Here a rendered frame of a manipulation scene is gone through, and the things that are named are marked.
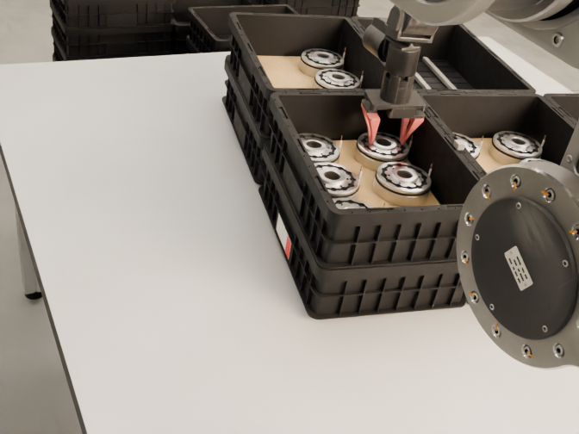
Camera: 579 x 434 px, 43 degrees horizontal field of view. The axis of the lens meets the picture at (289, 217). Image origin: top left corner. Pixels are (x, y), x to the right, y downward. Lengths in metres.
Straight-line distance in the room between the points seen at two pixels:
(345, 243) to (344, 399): 0.24
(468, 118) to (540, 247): 0.91
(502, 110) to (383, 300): 0.56
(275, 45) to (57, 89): 0.53
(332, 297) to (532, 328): 0.53
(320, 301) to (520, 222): 0.56
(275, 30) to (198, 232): 0.61
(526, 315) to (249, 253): 0.72
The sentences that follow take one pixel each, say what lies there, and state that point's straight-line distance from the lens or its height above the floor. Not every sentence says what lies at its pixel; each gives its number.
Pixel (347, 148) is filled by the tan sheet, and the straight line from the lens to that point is 1.48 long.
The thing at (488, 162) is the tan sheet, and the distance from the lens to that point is 1.56.
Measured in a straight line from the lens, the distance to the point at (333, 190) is 1.29.
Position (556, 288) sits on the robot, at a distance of 0.72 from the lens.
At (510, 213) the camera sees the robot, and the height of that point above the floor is 1.18.
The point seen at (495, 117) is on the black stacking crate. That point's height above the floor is 0.88.
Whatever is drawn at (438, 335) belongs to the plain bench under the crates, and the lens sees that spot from 1.30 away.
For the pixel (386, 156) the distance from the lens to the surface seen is 1.42.
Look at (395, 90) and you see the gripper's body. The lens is 1.38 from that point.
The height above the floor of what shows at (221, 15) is 0.56.
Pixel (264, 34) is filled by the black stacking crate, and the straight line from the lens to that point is 1.81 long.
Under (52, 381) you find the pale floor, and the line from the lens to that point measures 2.09.
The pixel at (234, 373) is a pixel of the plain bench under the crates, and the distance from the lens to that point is 1.16.
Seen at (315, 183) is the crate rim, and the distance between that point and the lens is 1.17.
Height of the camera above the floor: 1.55
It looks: 35 degrees down
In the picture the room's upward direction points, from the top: 10 degrees clockwise
